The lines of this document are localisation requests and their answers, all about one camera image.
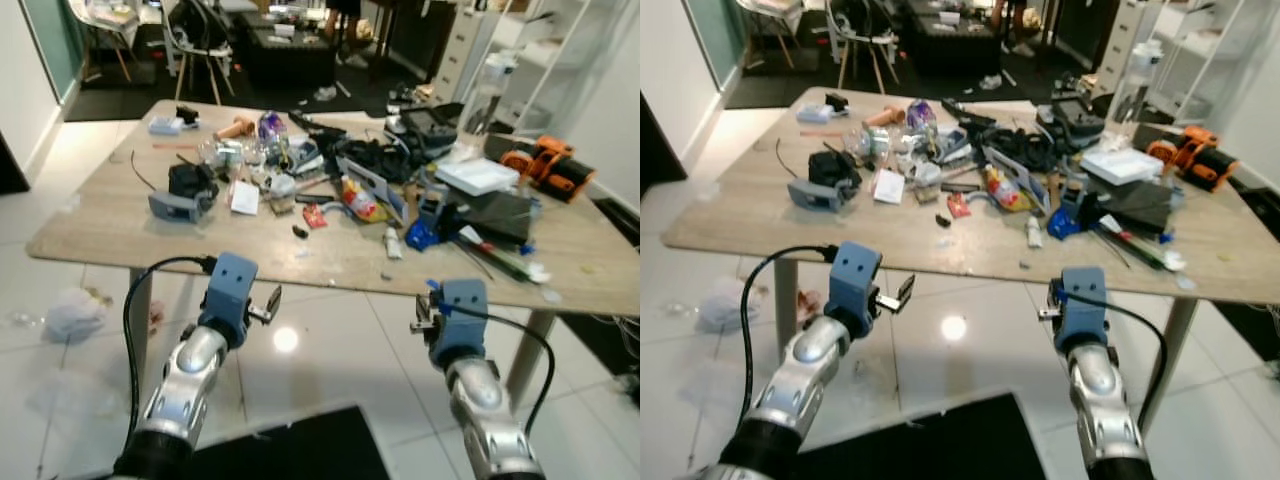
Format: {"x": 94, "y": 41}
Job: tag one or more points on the purple foil bag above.
{"x": 920, "y": 115}
{"x": 272, "y": 128}

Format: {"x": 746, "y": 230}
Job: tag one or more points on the green and red sticks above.
{"x": 1140, "y": 246}
{"x": 502, "y": 258}

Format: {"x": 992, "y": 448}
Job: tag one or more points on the black floor mat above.
{"x": 930, "y": 445}
{"x": 300, "y": 450}

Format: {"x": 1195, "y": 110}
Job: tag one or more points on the grey plastic bracket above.
{"x": 811, "y": 194}
{"x": 172, "y": 207}

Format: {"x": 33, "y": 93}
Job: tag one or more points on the light blue small box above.
{"x": 814, "y": 114}
{"x": 165, "y": 126}

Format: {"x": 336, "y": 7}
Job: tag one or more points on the orange and black power tool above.
{"x": 1192, "y": 155}
{"x": 550, "y": 165}

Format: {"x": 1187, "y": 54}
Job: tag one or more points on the white paper card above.
{"x": 888, "y": 186}
{"x": 244, "y": 198}

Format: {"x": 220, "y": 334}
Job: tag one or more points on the blue plastic part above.
{"x": 1066, "y": 215}
{"x": 424, "y": 232}

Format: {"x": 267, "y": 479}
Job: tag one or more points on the small white bottle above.
{"x": 393, "y": 244}
{"x": 1035, "y": 233}

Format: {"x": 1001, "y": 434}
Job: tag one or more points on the black hard case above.
{"x": 432, "y": 122}
{"x": 1076, "y": 112}

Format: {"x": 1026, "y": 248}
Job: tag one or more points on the black low table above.
{"x": 290, "y": 52}
{"x": 950, "y": 42}

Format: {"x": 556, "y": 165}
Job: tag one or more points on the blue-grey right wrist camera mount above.
{"x": 462, "y": 315}
{"x": 1082, "y": 305}

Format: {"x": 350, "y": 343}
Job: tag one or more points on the small black gadget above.
{"x": 838, "y": 102}
{"x": 187, "y": 115}

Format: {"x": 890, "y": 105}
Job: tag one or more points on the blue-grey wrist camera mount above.
{"x": 462, "y": 315}
{"x": 1082, "y": 305}
{"x": 857, "y": 280}
{"x": 230, "y": 285}

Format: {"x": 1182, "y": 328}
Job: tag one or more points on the tan cylinder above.
{"x": 237, "y": 128}
{"x": 885, "y": 117}

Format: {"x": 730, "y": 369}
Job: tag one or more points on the light wooden table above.
{"x": 740, "y": 225}
{"x": 120, "y": 235}

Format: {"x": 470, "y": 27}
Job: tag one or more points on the flat white box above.
{"x": 478, "y": 177}
{"x": 1120, "y": 165}

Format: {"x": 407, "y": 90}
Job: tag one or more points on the flat black board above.
{"x": 1140, "y": 204}
{"x": 498, "y": 214}

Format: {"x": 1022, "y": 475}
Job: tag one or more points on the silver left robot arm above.
{"x": 190, "y": 375}
{"x": 805, "y": 365}

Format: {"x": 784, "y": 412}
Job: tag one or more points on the white chair with wooden legs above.
{"x": 860, "y": 32}
{"x": 195, "y": 40}

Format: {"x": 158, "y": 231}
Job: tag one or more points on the tall clear plastic bottle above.
{"x": 1140, "y": 78}
{"x": 490, "y": 92}

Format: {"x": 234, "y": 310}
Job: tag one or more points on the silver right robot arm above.
{"x": 1100, "y": 390}
{"x": 485, "y": 405}

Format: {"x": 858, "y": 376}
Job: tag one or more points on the white shelf rack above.
{"x": 1200, "y": 45}
{"x": 560, "y": 50}

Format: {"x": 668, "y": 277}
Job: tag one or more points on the yellow and red snack bag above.
{"x": 1003, "y": 190}
{"x": 360, "y": 202}

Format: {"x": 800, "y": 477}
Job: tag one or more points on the black boxy device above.
{"x": 833, "y": 168}
{"x": 192, "y": 182}

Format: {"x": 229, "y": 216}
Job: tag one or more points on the small red wrapper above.
{"x": 958, "y": 206}
{"x": 314, "y": 216}

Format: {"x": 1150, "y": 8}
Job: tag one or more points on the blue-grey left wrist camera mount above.
{"x": 857, "y": 280}
{"x": 230, "y": 285}

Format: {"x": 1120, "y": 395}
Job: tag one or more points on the crumpled white plastic bag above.
{"x": 725, "y": 302}
{"x": 72, "y": 316}

